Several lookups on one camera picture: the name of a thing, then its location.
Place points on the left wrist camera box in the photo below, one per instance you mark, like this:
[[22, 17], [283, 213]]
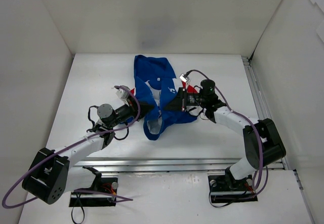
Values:
[[122, 94]]

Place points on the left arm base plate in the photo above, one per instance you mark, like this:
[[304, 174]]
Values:
[[109, 185]]

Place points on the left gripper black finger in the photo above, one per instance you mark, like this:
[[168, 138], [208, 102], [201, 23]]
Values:
[[145, 106], [144, 112]]

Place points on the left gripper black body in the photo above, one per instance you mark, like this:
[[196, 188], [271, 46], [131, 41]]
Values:
[[138, 107]]

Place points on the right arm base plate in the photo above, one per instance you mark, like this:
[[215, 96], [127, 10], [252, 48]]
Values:
[[222, 194]]

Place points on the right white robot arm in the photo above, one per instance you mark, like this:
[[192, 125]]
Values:
[[262, 142]]

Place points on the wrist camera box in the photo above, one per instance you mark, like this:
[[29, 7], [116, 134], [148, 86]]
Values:
[[185, 78], [122, 94]]

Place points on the aluminium front rail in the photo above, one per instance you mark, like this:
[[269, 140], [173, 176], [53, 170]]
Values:
[[157, 165]]

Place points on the blue white red jacket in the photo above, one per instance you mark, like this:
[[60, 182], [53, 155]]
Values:
[[157, 85]]

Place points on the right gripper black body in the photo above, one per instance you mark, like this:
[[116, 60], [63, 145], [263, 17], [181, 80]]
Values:
[[182, 101]]

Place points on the aluminium rail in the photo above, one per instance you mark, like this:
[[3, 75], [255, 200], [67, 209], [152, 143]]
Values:
[[157, 165], [264, 112]]

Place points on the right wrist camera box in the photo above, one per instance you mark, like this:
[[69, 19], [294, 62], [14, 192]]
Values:
[[185, 78]]

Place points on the aluminium right side rail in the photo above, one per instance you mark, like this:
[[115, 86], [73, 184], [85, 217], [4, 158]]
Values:
[[264, 112]]

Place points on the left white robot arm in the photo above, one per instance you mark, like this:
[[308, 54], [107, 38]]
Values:
[[54, 172]]

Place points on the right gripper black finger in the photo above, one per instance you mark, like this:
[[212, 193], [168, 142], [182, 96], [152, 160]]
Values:
[[178, 98], [173, 106]]

